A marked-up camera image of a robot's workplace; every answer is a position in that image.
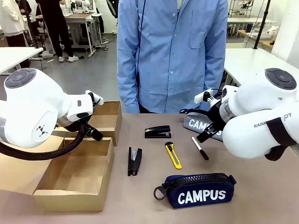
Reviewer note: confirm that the grey CAMPUS pencil case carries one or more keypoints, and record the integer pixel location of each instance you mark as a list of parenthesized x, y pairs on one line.
[(194, 122)]

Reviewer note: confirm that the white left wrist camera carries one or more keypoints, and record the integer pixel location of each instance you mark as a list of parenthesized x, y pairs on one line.
[(96, 98)]

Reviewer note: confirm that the person in blue shirt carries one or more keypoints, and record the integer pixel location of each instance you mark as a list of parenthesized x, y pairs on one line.
[(172, 58)]

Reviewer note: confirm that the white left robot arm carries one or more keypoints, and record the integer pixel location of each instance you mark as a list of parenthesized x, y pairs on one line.
[(30, 109)]

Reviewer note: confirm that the large open cardboard box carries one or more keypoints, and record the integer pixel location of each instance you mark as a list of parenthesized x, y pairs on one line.
[(77, 168)]

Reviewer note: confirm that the background workbench with frame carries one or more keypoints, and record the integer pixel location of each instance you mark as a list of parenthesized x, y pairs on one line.
[(79, 21)]

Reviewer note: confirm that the white long table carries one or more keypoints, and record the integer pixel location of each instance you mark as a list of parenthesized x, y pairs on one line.
[(247, 63)]

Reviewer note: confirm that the flat cardboard sheet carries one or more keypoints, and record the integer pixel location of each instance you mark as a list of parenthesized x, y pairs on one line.
[(16, 163)]

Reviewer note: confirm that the white side table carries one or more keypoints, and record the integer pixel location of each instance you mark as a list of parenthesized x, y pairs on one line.
[(16, 56)]

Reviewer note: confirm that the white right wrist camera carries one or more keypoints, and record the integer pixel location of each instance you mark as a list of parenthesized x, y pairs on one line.
[(201, 97)]

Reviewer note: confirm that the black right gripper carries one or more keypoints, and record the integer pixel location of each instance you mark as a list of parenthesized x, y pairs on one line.
[(216, 116)]

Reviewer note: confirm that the person in white jacket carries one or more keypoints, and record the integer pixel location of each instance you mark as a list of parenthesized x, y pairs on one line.
[(11, 21)]

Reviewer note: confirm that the black tripod pole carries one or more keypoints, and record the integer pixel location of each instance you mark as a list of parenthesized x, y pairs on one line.
[(261, 25)]

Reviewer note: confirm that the yellow utility knife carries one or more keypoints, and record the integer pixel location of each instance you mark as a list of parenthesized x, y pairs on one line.
[(174, 156)]

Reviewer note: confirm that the background white desk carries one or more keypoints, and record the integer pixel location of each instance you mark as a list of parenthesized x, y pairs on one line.
[(247, 22)]

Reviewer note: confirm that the navy CAMPUS pencil case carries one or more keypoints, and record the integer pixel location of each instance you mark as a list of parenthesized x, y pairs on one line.
[(201, 193)]

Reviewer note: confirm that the black stapler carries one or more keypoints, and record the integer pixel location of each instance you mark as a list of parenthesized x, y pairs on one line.
[(134, 161), (157, 131)]

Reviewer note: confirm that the person in black clothes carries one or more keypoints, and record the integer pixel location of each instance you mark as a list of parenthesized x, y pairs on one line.
[(57, 25)]

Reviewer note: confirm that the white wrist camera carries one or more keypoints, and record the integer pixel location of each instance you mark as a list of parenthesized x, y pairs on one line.
[(201, 97), (96, 98)]

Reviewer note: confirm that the black white marker pen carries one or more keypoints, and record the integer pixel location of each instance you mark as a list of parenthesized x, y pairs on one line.
[(200, 149)]

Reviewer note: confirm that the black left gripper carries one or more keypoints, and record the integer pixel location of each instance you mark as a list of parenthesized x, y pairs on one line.
[(90, 130)]

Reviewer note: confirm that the small open cardboard box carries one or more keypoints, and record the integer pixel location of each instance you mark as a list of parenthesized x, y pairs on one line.
[(106, 121)]

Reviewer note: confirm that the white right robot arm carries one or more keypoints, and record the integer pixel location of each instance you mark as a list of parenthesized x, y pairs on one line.
[(257, 121)]

